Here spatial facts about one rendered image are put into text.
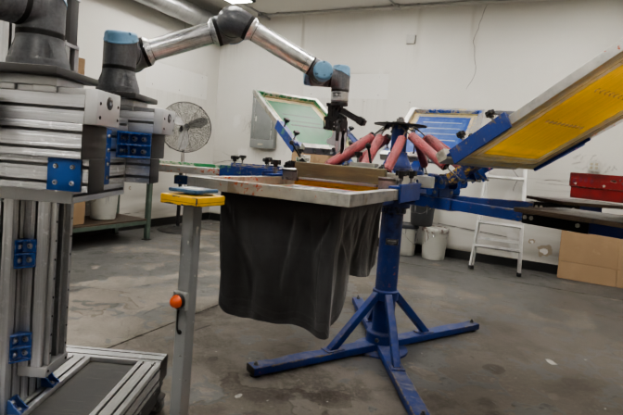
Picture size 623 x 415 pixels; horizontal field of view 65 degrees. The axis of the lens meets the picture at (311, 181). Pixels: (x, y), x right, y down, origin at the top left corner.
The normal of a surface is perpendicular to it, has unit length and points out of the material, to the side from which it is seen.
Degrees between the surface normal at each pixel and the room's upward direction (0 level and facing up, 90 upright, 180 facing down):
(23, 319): 90
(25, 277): 90
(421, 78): 90
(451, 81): 90
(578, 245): 78
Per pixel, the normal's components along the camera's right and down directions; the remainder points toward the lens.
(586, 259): -0.41, -0.19
